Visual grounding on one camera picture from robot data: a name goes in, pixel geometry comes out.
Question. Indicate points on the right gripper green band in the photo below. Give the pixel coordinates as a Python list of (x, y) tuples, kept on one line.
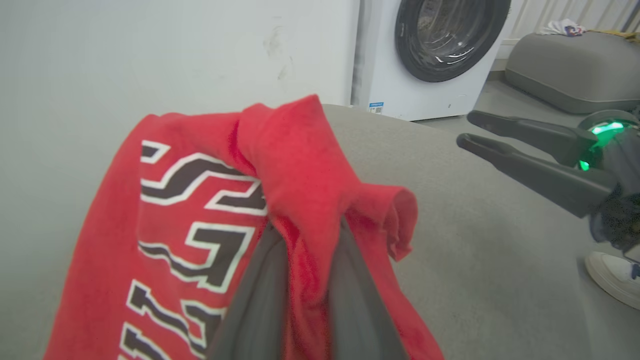
[(607, 127)]

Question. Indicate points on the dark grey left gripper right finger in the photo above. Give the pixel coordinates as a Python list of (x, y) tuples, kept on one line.
[(357, 315)]

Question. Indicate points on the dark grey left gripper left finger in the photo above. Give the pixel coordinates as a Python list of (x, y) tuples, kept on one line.
[(260, 310)]

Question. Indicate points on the red Bulls basketball jersey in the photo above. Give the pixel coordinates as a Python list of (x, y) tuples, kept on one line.
[(310, 170)]

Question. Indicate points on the white crumpled garment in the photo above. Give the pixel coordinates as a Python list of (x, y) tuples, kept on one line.
[(562, 27)]

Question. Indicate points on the grey rounded ottoman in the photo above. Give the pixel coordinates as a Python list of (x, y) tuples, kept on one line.
[(575, 70)]

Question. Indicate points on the grey fabric sofa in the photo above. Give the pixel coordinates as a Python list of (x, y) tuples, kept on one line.
[(500, 280)]

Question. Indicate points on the black round washing machine door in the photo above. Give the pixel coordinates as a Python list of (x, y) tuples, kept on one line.
[(450, 40)]

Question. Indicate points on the white pleated curtain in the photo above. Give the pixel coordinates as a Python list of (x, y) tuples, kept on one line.
[(550, 10)]

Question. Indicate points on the yellow cloth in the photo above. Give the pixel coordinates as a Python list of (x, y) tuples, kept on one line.
[(622, 35)]

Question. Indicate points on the white sneaker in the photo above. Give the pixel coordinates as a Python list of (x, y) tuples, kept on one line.
[(615, 277)]

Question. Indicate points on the blue white label sticker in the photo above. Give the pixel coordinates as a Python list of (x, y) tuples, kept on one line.
[(376, 108)]

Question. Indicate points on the white washing machine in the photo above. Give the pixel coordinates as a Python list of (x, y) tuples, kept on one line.
[(385, 75)]

